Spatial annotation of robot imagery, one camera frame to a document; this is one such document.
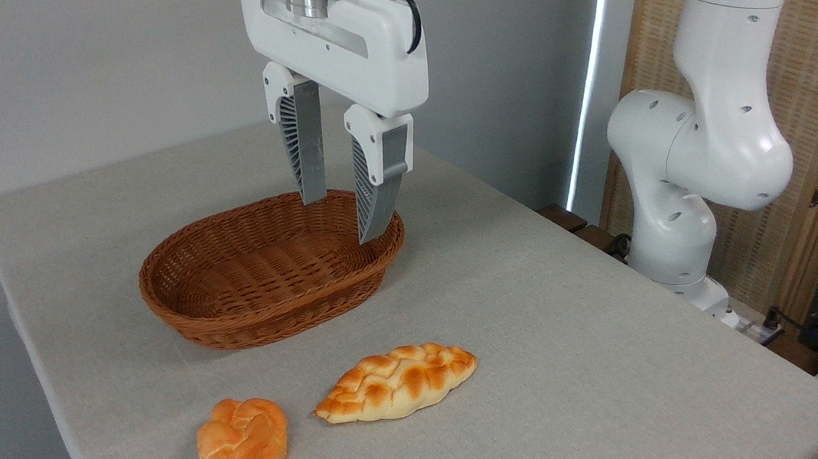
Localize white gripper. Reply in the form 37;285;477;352
211;0;441;251

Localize black base cable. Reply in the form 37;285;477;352
604;231;634;260

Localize round braided bread bun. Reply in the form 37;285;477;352
194;392;295;459

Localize white power strip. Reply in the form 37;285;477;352
720;298;787;347

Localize brown wicker oval basket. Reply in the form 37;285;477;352
132;169;410;369

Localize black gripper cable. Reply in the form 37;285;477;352
343;0;427;56

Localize bright vertical light strip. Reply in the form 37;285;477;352
565;0;608;214

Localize long braided bread loaf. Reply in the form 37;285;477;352
311;330;480;441

